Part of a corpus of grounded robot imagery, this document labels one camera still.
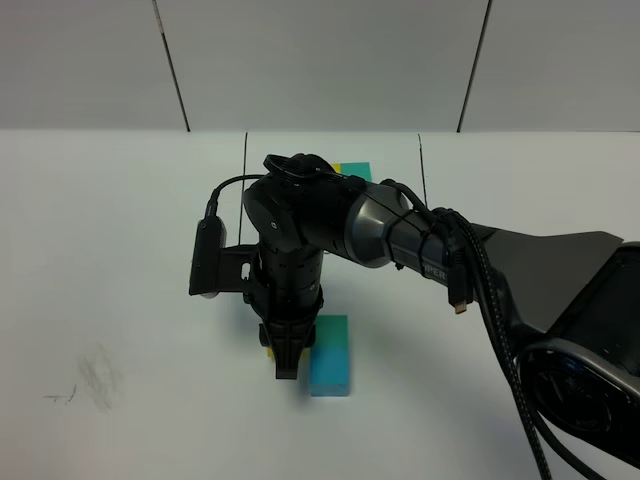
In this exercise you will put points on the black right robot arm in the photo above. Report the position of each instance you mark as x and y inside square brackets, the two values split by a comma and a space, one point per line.
[561, 311]

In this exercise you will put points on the blue block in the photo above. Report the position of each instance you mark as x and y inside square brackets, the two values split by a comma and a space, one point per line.
[329, 371]

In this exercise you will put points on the green template block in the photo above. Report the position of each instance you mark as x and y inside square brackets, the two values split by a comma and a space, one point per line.
[358, 169]

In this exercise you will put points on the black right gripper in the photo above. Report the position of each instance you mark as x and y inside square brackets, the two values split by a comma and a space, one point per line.
[288, 289]

